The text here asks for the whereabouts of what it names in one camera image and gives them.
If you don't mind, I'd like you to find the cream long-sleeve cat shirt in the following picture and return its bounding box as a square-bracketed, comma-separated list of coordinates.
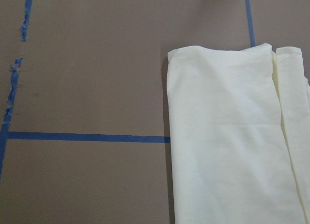
[167, 44, 310, 224]

